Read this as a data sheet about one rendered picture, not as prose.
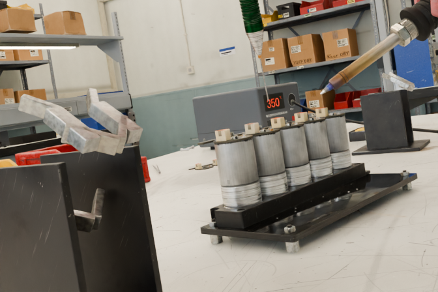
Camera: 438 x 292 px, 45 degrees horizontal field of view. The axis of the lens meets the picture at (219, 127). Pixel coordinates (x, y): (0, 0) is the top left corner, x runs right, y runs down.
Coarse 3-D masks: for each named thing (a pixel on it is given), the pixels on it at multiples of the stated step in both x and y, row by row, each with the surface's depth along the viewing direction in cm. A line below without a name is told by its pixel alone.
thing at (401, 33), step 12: (396, 24) 34; (408, 24) 34; (396, 36) 34; (408, 36) 34; (372, 48) 34; (384, 48) 34; (360, 60) 34; (372, 60) 34; (348, 72) 34; (336, 84) 34
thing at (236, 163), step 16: (224, 144) 32; (240, 144) 32; (224, 160) 32; (240, 160) 32; (224, 176) 32; (240, 176) 32; (256, 176) 32; (224, 192) 32; (240, 192) 32; (256, 192) 32
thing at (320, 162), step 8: (304, 128) 38; (312, 128) 38; (320, 128) 38; (312, 136) 38; (320, 136) 38; (312, 144) 38; (320, 144) 38; (312, 152) 38; (320, 152) 38; (328, 152) 38; (312, 160) 38; (320, 160) 38; (328, 160) 38; (312, 168) 38; (320, 168) 38; (328, 168) 38; (312, 176) 38; (320, 176) 38
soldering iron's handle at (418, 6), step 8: (424, 0) 34; (408, 8) 34; (416, 8) 34; (424, 8) 33; (400, 16) 35; (408, 16) 34; (416, 16) 33; (424, 16) 33; (432, 16) 33; (416, 24) 33; (424, 24) 33; (432, 24) 33; (424, 32) 33; (424, 40) 34
